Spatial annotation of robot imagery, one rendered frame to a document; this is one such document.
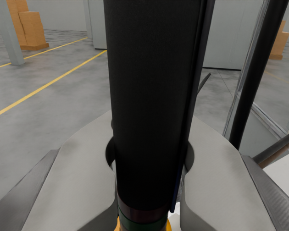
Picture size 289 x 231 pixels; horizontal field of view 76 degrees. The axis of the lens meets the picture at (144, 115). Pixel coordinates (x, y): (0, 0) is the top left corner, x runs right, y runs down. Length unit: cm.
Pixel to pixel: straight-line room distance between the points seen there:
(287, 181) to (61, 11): 1411
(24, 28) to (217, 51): 663
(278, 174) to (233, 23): 531
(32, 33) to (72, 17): 593
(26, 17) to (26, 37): 68
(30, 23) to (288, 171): 813
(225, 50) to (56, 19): 1129
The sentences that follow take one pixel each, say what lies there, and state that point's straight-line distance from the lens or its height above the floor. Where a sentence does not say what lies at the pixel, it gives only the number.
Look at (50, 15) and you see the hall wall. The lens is 1470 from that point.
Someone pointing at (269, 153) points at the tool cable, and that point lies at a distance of 29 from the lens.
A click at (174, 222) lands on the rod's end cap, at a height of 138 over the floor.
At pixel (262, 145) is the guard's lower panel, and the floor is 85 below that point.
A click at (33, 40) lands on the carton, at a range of 834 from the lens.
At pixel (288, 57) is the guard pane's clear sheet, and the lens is 123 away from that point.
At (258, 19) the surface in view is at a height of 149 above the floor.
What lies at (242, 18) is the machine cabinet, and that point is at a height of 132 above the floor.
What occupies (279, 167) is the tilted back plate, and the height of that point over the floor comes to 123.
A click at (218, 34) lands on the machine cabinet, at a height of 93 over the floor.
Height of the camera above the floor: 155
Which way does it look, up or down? 31 degrees down
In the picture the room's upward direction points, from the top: 2 degrees clockwise
